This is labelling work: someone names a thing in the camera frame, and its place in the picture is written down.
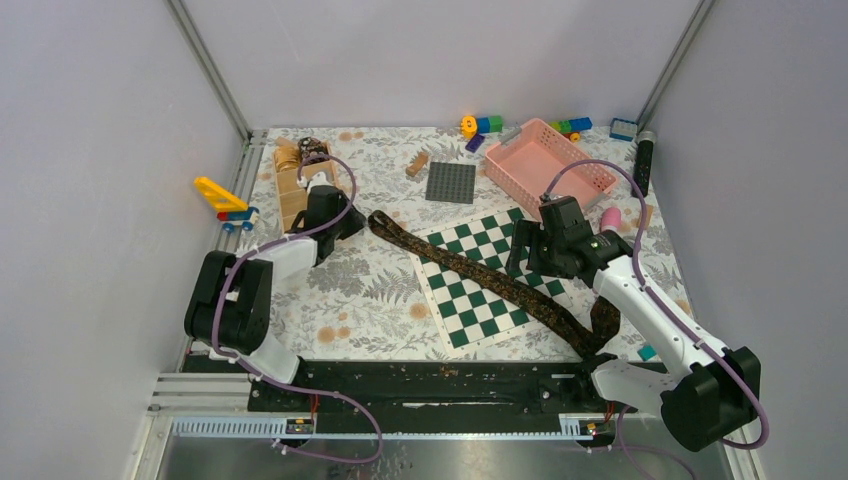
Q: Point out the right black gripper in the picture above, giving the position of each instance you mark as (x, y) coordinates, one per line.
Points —
(530, 233)

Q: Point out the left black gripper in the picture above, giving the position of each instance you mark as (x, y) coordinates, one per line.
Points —
(355, 223)

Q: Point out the wooden compartment box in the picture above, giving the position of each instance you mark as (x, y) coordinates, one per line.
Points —
(292, 198)

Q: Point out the black key-patterned necktie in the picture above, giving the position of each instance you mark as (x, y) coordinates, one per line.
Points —
(605, 318)

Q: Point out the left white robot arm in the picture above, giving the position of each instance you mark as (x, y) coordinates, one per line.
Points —
(230, 306)

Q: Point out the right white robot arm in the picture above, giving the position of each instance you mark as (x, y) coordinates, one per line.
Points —
(707, 391)

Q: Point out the pink toy microphone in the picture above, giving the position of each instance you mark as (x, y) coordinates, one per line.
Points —
(611, 219)

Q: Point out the rolled golden tie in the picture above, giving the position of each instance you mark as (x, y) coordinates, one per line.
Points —
(286, 158)

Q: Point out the rolled floral black tie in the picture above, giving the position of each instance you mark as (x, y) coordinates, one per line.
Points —
(311, 147)

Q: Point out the pink perforated plastic basket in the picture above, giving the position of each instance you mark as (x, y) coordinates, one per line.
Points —
(525, 161)

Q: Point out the yellow toy ladder vehicle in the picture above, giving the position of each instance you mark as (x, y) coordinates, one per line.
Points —
(232, 213)

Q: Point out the small wooden rectangular block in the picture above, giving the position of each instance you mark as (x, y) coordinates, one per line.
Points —
(646, 216)

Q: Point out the small wooden arch block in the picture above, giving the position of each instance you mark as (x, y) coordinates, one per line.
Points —
(417, 164)

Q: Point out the multicolour toy brick train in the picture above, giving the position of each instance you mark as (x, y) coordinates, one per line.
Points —
(572, 129)

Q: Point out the green white chessboard mat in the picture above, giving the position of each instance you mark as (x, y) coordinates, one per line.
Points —
(470, 292)

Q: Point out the grey studded baseplate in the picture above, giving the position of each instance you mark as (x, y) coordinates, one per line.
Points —
(451, 182)

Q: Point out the blue grey toy brick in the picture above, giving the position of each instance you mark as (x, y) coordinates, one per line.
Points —
(622, 129)

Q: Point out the black toy microphone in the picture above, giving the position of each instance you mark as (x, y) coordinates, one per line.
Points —
(645, 143)

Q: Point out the purple toy brick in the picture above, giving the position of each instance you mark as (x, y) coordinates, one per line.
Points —
(475, 143)

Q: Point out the teal small block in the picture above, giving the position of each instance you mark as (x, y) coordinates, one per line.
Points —
(647, 353)

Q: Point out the green toy brick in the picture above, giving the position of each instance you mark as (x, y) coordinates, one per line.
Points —
(495, 123)

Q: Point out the yellow round toy block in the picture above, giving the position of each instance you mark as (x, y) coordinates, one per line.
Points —
(469, 126)

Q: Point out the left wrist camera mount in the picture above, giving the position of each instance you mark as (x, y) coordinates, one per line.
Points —
(319, 179)

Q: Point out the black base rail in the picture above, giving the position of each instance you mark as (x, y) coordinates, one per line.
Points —
(419, 397)

